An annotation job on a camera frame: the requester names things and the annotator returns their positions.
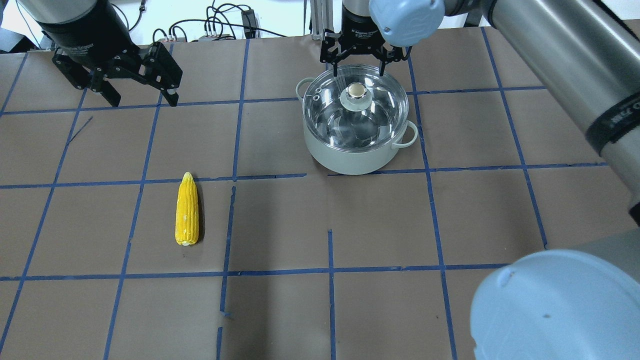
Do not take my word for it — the yellow corn cob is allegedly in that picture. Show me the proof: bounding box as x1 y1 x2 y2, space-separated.
174 172 200 246

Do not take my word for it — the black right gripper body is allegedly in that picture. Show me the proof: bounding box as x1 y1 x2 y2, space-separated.
320 10 412 64

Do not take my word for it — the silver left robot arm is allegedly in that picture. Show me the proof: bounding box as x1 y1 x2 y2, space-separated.
20 0 183 107

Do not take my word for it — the black power adapter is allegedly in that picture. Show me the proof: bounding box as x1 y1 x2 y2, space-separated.
241 9 259 39

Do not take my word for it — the glass pot lid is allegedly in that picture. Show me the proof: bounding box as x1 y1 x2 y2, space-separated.
295 64 409 153

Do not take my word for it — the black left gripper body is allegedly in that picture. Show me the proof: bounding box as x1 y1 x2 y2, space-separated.
43 14 152 90

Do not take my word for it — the brown paper table mat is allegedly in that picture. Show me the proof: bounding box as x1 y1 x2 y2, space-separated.
0 20 640 360

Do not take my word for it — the aluminium frame post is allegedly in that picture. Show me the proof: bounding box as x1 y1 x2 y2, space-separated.
308 0 335 41

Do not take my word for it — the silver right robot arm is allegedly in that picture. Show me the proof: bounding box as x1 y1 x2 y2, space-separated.
326 27 633 360

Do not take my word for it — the pale green metal pot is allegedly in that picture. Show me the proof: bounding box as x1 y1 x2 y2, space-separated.
295 64 419 176

